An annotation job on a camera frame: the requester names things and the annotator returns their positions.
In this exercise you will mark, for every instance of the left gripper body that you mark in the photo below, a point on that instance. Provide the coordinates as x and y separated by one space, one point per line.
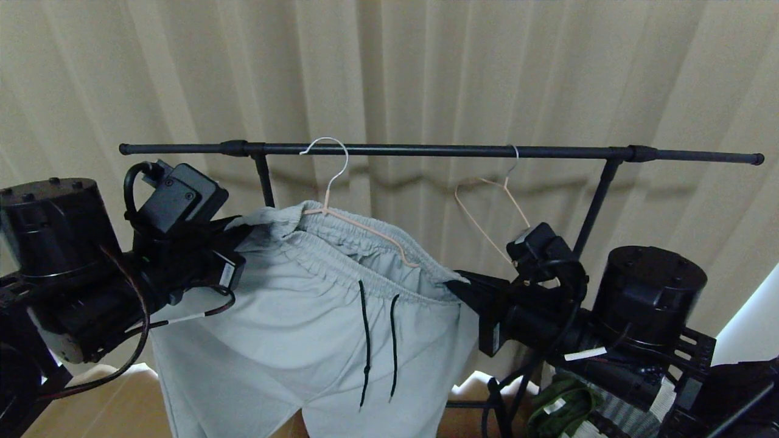
182 267

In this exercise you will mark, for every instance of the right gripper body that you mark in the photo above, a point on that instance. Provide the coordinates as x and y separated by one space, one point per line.
535 322

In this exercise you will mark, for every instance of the pale grey shorts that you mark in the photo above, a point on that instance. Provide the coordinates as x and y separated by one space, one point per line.
274 316

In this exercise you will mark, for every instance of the pink clothes hanger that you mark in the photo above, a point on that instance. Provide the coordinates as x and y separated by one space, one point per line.
506 182
328 201

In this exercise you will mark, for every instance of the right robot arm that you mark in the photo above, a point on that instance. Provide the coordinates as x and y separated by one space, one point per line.
651 292

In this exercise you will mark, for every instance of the white laundry basket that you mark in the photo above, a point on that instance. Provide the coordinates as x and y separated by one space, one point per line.
627 413

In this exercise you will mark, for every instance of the black clothes rack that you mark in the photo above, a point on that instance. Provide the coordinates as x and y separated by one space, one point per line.
426 150

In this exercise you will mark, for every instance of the green garment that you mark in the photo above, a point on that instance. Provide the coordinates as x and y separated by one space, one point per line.
563 407

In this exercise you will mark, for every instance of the beige curtain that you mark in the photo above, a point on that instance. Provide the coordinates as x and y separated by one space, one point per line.
426 73

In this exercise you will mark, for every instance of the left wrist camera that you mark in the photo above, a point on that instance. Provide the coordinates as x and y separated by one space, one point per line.
182 194

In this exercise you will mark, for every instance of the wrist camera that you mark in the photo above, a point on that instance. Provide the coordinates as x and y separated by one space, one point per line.
182 194
538 246

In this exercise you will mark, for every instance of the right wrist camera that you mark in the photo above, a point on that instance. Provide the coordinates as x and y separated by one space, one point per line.
538 246

